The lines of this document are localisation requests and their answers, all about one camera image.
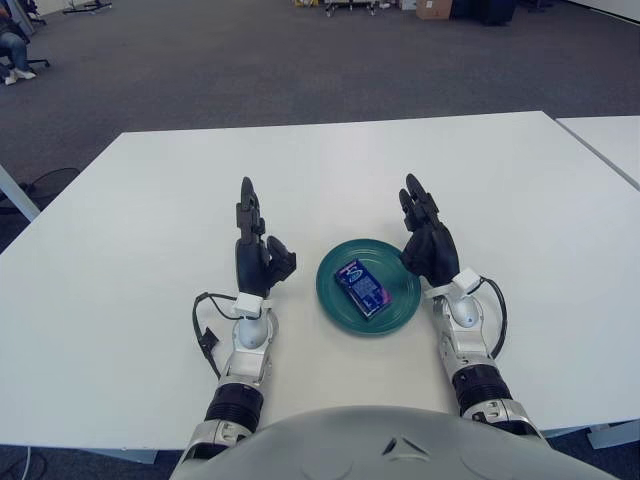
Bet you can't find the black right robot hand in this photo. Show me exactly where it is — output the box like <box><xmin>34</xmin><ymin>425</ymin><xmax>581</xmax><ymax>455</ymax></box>
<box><xmin>397</xmin><ymin>173</ymin><xmax>461</xmax><ymax>290</ymax></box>

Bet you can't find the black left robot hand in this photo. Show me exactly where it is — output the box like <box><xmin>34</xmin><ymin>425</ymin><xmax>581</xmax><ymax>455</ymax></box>
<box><xmin>233</xmin><ymin>175</ymin><xmax>298</xmax><ymax>296</ymax></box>

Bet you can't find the blue gum box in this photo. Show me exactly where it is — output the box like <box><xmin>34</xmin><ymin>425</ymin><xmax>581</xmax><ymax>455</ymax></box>
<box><xmin>333</xmin><ymin>257</ymin><xmax>393</xmax><ymax>319</ymax></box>

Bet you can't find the green ridged plate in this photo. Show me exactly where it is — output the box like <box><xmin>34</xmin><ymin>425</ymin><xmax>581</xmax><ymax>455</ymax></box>
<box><xmin>314</xmin><ymin>238</ymin><xmax>424</xmax><ymax>336</ymax></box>

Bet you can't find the grey robot torso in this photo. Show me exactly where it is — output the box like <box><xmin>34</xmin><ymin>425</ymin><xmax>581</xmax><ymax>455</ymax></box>
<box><xmin>172</xmin><ymin>405</ymin><xmax>609</xmax><ymax>480</ymax></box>

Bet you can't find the white slanted table leg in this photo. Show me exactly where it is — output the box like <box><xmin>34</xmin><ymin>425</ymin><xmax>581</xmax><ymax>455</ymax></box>
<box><xmin>0</xmin><ymin>162</ymin><xmax>41</xmax><ymax>224</ymax></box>

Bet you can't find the brown cardboard box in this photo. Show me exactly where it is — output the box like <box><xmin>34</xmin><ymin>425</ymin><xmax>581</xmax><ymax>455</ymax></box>
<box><xmin>414</xmin><ymin>0</ymin><xmax>454</xmax><ymax>20</ymax></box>

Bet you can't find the black cabinet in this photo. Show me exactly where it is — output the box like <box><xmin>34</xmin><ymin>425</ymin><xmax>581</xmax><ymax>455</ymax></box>
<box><xmin>452</xmin><ymin>0</ymin><xmax>516</xmax><ymax>27</ymax></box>

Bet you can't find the metal wheeled rack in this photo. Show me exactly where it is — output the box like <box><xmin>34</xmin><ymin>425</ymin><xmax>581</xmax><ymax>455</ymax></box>
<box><xmin>322</xmin><ymin>0</ymin><xmax>396</xmax><ymax>17</ymax></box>

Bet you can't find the black office chair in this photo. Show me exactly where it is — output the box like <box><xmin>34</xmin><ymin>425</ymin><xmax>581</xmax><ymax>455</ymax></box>
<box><xmin>0</xmin><ymin>9</ymin><xmax>51</xmax><ymax>71</ymax></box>

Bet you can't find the black stand base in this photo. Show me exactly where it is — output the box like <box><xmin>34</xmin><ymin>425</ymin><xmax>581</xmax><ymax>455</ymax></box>
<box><xmin>62</xmin><ymin>0</ymin><xmax>114</xmax><ymax>14</ymax></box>

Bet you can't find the seated person in jeans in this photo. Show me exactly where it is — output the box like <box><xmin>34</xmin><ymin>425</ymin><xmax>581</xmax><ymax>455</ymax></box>
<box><xmin>0</xmin><ymin>9</ymin><xmax>37</xmax><ymax>86</ymax></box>

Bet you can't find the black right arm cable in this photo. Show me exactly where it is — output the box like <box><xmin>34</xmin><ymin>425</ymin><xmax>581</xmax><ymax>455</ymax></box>
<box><xmin>479</xmin><ymin>277</ymin><xmax>509</xmax><ymax>359</ymax></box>

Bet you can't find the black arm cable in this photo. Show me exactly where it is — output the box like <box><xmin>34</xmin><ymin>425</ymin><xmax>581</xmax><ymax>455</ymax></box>
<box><xmin>192</xmin><ymin>292</ymin><xmax>239</xmax><ymax>381</ymax></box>
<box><xmin>479</xmin><ymin>277</ymin><xmax>509</xmax><ymax>359</ymax></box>

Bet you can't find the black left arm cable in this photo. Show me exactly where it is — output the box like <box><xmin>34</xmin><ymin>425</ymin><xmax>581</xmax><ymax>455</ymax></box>
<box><xmin>192</xmin><ymin>292</ymin><xmax>239</xmax><ymax>381</ymax></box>

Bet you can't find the white table frame beam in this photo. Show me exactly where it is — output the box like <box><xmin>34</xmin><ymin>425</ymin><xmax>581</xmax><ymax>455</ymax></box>
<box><xmin>587</xmin><ymin>419</ymin><xmax>640</xmax><ymax>451</ymax></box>

